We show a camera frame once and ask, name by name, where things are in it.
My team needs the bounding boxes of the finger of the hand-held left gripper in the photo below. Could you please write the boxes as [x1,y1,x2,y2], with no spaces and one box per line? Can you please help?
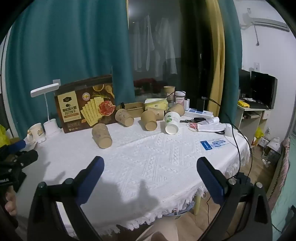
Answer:
[8,149,39,168]
[0,139,26,154]

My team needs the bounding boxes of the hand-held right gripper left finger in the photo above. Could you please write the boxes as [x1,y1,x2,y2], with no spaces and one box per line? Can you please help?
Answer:
[27,156,105,241]

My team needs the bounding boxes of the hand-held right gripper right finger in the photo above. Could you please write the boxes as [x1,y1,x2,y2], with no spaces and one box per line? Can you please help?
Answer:
[196,157,274,241]

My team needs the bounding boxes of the person's left hand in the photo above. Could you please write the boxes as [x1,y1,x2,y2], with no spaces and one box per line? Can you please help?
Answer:
[4,185,18,217]

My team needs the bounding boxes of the yellow plastic bag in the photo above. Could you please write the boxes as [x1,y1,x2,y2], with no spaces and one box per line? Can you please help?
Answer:
[0,125,11,149]

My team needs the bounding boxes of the white printed mug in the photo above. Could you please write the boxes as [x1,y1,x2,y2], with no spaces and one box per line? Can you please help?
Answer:
[26,123,47,144]

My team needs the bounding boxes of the wooden table leg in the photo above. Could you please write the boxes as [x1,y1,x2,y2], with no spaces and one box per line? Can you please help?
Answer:
[193,194,202,215]

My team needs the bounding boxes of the blue and white packet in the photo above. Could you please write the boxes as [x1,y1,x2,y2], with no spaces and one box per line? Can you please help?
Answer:
[200,138,226,150]

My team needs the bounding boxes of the white desk lamp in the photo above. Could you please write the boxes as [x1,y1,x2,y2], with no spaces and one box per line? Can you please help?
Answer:
[30,83,62,135]

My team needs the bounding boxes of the white tube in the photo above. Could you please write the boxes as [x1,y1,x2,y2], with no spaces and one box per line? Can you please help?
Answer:
[198,116,220,126]

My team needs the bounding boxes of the white textured tablecloth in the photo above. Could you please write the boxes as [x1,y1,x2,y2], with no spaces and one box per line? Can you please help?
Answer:
[17,115,252,237]

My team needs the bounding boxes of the black scissors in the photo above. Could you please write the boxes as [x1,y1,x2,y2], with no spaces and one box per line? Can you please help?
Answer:
[180,117,207,123]

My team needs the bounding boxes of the small yellow bag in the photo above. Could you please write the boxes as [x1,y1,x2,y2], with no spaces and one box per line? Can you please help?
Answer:
[254,127,264,142]

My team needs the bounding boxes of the white and blue flat box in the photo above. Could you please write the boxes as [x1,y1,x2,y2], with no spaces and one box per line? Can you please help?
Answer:
[184,107,214,118]

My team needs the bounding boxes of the white paper cup green leaf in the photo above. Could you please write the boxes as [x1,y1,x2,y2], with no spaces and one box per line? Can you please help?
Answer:
[164,111,181,135]

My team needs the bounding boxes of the person's leg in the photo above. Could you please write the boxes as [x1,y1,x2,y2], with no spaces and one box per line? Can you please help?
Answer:
[135,220,184,241]

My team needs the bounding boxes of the pink patterned fabric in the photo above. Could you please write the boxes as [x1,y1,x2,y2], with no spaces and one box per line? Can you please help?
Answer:
[268,137,292,210]

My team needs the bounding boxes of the brown cracker box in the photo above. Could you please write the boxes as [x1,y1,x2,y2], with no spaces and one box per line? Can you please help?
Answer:
[54,74,117,134]

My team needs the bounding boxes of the white computer desk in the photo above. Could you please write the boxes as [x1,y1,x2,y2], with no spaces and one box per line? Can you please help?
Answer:
[237,100,271,139]

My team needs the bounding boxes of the brown paper bowl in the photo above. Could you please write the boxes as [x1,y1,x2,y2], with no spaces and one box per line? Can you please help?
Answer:
[116,102,145,118]

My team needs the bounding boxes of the jar with white lid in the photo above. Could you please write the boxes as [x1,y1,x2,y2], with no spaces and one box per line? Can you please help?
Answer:
[175,91,186,105]

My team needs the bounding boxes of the yellow tissue box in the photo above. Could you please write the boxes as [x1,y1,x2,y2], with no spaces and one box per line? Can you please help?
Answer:
[144,98,168,111]

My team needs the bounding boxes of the black computer monitor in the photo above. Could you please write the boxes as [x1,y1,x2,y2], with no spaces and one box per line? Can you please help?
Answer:
[238,68,251,99]
[250,71,278,110]

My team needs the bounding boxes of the wide teal curtain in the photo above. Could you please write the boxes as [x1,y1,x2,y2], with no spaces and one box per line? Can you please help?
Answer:
[6,0,136,139]

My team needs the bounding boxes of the yellow curtain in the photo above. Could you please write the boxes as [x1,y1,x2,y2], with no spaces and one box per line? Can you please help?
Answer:
[205,0,226,116]

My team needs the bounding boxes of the narrow teal curtain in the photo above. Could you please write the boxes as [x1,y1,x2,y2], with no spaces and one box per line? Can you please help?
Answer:
[218,0,242,122]

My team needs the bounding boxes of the hanging white clothes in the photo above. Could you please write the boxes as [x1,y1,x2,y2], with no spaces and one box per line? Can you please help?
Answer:
[131,14,179,77]

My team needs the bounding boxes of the white air conditioner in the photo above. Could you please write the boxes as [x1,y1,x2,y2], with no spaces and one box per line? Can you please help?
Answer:
[240,13,291,32]

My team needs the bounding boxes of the black cable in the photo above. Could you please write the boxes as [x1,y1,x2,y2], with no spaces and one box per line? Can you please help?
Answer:
[166,90,253,224]

